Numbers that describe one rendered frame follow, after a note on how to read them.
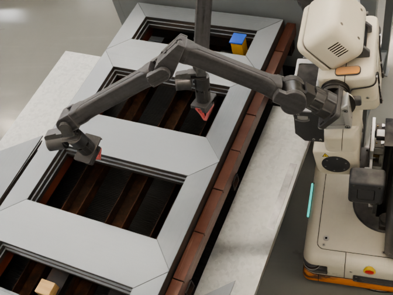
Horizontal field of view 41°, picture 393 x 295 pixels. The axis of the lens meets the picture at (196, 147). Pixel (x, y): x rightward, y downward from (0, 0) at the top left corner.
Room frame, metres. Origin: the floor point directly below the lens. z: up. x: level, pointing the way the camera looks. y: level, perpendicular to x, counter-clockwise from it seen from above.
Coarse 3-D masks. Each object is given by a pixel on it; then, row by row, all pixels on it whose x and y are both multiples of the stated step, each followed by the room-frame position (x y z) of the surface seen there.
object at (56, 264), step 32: (192, 32) 1.92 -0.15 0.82; (224, 32) 1.83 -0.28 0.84; (256, 32) 1.74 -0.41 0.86; (224, 96) 1.48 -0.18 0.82; (64, 160) 1.42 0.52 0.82; (96, 160) 1.36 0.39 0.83; (224, 160) 1.17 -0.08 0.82; (32, 192) 1.28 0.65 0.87; (192, 224) 0.94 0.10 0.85; (0, 256) 1.07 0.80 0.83; (32, 256) 1.02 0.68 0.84; (0, 288) 0.94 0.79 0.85; (128, 288) 0.78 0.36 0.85
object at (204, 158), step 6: (204, 144) 1.24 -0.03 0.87; (210, 144) 1.23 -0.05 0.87; (204, 150) 1.21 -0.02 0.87; (210, 150) 1.20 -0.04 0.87; (198, 156) 1.19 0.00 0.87; (204, 156) 1.18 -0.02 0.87; (210, 156) 1.17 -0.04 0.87; (198, 162) 1.16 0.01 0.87; (204, 162) 1.15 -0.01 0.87; (210, 162) 1.15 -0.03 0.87; (192, 168) 1.15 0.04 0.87; (198, 168) 1.14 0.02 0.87; (204, 168) 1.13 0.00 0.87
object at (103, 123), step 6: (96, 120) 1.53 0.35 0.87; (102, 120) 1.52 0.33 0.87; (108, 120) 1.51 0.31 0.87; (114, 120) 1.50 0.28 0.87; (96, 126) 1.50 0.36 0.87; (102, 126) 1.49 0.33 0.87; (108, 126) 1.48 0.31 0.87; (90, 132) 1.48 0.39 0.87; (96, 132) 1.47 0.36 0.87; (102, 132) 1.46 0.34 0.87; (102, 138) 1.43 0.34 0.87
